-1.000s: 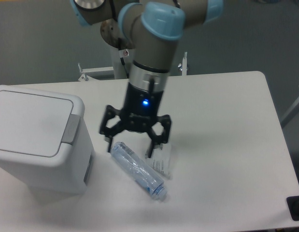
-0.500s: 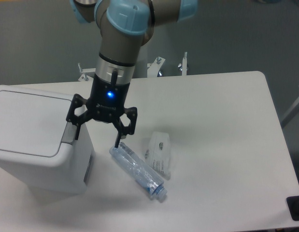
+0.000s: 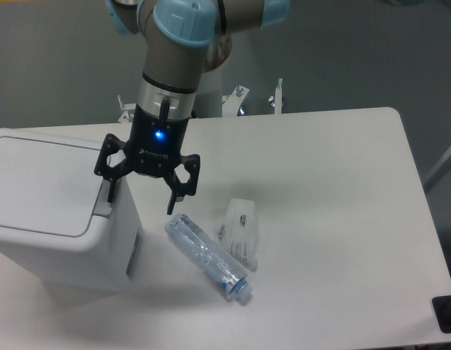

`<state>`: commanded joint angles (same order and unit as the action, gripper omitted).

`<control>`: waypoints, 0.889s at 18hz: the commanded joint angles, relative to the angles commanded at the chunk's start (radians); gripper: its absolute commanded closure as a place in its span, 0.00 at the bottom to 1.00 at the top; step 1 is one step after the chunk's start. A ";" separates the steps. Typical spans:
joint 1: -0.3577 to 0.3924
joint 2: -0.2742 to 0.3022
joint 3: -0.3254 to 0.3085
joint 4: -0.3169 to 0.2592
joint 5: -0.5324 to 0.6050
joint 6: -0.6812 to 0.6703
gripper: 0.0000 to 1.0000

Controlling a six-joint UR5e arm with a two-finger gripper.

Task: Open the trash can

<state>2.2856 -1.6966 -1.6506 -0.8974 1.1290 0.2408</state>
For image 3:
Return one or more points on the clear crushed plastic bottle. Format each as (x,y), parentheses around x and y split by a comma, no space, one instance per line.
(206,254)

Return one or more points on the white push-lid trash can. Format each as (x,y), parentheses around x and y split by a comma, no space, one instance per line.
(61,221)

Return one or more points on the white furniture leg right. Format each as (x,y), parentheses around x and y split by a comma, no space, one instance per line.
(438,171)

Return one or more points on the black table edge clamp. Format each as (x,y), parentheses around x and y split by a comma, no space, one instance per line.
(442,309)

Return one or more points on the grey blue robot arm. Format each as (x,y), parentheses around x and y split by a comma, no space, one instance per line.
(179,35)

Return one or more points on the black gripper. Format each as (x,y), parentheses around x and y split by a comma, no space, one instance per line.
(156,146)

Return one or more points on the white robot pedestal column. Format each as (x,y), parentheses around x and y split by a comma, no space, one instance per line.
(208,101)

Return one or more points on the white plastic wrapper bag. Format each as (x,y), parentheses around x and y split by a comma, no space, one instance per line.
(239,232)

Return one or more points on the white metal mounting frame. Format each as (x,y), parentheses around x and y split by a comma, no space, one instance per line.
(231,105)

